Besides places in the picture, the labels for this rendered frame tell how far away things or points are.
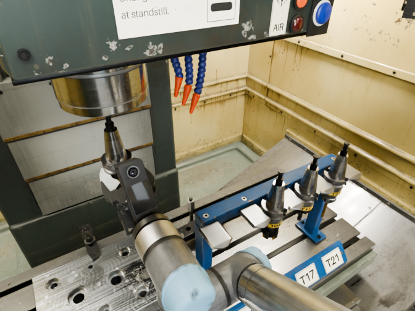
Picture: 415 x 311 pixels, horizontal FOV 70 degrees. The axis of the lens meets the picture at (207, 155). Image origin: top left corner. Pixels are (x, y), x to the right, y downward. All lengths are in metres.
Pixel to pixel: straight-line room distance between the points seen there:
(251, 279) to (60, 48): 0.43
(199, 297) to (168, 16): 0.36
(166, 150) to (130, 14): 1.01
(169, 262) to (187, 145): 1.41
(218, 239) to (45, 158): 0.69
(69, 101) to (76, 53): 0.19
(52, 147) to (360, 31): 1.18
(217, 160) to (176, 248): 1.48
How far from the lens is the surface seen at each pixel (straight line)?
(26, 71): 0.34
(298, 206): 0.76
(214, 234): 0.67
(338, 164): 0.84
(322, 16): 0.51
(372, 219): 1.41
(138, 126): 1.15
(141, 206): 0.54
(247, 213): 0.71
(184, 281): 0.45
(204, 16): 0.38
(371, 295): 1.30
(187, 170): 1.84
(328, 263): 1.03
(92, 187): 1.24
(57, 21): 0.33
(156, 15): 0.36
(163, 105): 1.20
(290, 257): 1.06
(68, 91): 0.52
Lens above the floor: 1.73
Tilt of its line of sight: 36 degrees down
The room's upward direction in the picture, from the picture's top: 1 degrees clockwise
